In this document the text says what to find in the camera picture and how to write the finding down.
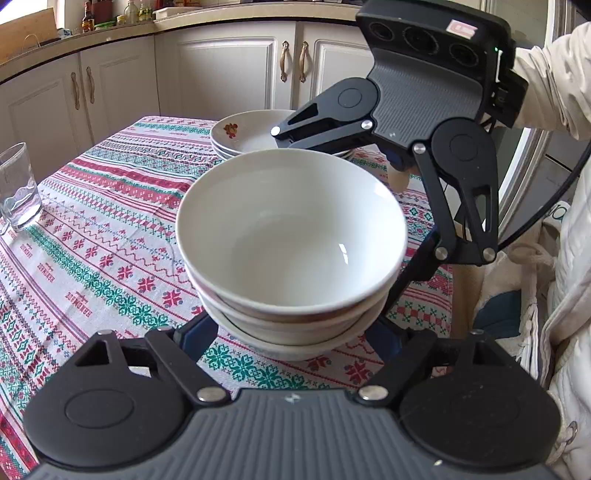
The red green patterned tablecloth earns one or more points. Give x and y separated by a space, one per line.
92 221

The kitchen countertop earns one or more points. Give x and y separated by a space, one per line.
277 13

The white plastic tray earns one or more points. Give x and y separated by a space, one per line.
178 12

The person's right forearm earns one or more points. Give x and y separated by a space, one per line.
554 78

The person's right hand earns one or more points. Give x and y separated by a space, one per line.
399 180

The clear glass mug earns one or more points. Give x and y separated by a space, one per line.
21 194

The dark sauce bottle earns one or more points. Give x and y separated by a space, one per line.
87 18

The clear glass bottle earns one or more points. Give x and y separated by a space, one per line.
131 10
145 9

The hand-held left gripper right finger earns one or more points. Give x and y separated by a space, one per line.
385 344

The cream canvas bag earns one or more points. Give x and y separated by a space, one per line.
503 286

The wooden cutting board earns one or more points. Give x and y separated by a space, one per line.
23 32

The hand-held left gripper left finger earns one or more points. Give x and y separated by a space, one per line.
194 339

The silver door frame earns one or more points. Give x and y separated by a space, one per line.
519 175

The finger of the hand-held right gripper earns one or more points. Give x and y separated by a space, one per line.
318 136
466 217

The white plate fruit print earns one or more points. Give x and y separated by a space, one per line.
226 157
249 129
219 148

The person's white jacket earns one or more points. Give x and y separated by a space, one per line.
572 323

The red knife block with knives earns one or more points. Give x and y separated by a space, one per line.
102 9

